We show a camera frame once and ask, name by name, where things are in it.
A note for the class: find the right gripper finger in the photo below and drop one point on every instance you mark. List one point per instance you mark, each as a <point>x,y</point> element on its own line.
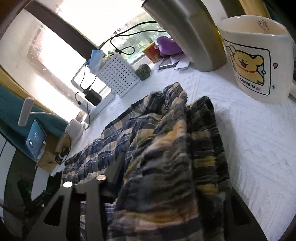
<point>61,218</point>

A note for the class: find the plaid navy cream pants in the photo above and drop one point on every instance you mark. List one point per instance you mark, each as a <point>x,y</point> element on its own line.
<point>175,178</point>

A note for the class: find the beige plastic lidded container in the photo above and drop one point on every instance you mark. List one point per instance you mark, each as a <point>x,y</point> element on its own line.
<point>64,144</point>

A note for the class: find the brown cardboard box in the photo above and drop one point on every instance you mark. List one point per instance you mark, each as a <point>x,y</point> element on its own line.
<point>47,160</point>

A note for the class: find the white desk lamp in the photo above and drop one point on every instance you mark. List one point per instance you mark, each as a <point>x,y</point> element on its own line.
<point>51,122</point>

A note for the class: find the tablet with teal screen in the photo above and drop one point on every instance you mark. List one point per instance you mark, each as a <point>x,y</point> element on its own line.
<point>35,140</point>

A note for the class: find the white usb charger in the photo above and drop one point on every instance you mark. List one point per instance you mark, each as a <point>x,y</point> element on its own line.
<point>84,106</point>

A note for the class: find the black power adapter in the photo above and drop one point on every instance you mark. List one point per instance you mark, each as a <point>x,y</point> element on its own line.
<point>93,97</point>

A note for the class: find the white perforated storage basket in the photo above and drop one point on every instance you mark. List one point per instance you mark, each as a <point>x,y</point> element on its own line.
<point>118,75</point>

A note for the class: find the small green figurine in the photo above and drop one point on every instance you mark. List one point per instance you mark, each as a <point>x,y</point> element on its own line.
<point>143,72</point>

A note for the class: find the orange yellow small can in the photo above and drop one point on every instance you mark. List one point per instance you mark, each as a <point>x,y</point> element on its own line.
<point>152,52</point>

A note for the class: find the purple plush toy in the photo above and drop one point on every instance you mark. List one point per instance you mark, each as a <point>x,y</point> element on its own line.
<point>168,47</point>

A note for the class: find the white table cloth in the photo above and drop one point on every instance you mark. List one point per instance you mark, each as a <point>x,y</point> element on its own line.
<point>258,138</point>

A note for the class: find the stainless steel tumbler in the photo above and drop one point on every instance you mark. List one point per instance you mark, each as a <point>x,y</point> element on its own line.
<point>191,26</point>

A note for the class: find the white cartoon bear mug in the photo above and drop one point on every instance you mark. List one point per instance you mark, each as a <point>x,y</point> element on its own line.
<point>260,50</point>

